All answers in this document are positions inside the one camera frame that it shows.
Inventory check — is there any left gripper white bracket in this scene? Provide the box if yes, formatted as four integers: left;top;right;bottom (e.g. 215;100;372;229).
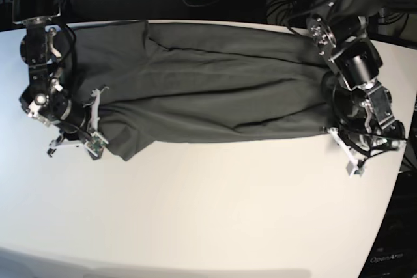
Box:
321;124;408;168

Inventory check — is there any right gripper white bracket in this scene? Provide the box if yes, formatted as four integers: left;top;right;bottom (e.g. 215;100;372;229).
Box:
47;85;108;157

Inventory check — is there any grey T-shirt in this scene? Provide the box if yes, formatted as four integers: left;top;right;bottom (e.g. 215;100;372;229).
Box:
74;22;334;160

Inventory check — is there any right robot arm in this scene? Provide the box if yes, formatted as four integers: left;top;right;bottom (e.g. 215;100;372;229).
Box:
12;0;109;160

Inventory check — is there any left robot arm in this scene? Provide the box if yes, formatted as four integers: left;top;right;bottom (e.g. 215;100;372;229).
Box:
284;0;406;175

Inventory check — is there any black OpenArm box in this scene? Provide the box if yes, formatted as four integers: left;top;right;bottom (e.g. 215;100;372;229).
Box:
359;171;416;277

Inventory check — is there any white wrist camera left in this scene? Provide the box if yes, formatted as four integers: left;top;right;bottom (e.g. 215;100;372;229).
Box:
346;160;366;177

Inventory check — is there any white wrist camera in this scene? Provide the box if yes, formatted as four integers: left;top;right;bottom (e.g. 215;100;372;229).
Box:
346;160;366;177
84;132;108;160

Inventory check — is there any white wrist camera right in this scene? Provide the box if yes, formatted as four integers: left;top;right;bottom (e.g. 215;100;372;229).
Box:
84;132;108;160

